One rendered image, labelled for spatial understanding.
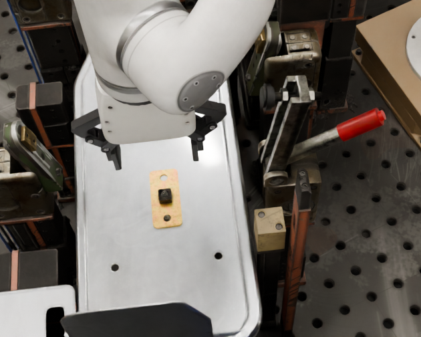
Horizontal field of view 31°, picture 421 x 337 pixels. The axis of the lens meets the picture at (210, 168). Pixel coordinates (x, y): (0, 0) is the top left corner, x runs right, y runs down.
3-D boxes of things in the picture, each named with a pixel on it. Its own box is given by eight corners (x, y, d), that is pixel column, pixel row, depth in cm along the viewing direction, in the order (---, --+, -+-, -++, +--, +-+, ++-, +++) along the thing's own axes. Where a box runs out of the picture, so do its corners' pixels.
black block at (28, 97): (47, 174, 137) (1, 77, 112) (107, 168, 137) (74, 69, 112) (47, 214, 133) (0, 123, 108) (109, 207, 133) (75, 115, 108)
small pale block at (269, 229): (252, 309, 123) (253, 208, 91) (274, 307, 123) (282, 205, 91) (255, 331, 121) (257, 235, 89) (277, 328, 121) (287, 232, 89)
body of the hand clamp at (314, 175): (259, 256, 127) (262, 147, 97) (300, 251, 127) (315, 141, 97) (264, 289, 124) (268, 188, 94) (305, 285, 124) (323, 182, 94)
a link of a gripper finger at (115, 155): (111, 116, 85) (120, 148, 91) (83, 120, 85) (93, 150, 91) (113, 141, 83) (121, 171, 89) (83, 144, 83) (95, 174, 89)
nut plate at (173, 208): (149, 172, 102) (148, 168, 101) (177, 169, 102) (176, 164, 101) (153, 229, 98) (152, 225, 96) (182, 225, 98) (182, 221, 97)
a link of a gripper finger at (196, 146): (214, 105, 85) (217, 136, 91) (186, 108, 85) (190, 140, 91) (218, 129, 84) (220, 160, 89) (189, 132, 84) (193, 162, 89)
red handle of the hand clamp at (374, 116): (260, 147, 95) (375, 95, 88) (269, 154, 97) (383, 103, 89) (264, 176, 93) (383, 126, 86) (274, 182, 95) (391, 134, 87)
